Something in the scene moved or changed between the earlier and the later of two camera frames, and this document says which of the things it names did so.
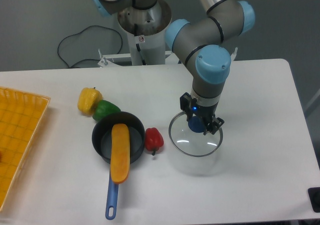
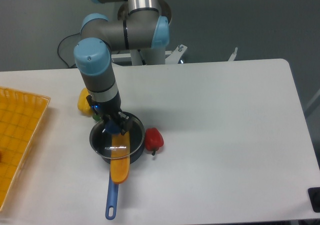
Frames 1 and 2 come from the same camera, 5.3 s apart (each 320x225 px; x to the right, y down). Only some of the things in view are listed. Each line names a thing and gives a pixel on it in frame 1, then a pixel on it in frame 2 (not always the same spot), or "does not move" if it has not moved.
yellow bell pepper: [88, 99] does not move
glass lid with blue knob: [188, 136] -> [108, 141]
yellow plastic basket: [21, 115] does not move
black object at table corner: [314, 195] does not move
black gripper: [206, 113] -> [111, 109]
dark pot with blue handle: [102, 135] does not move
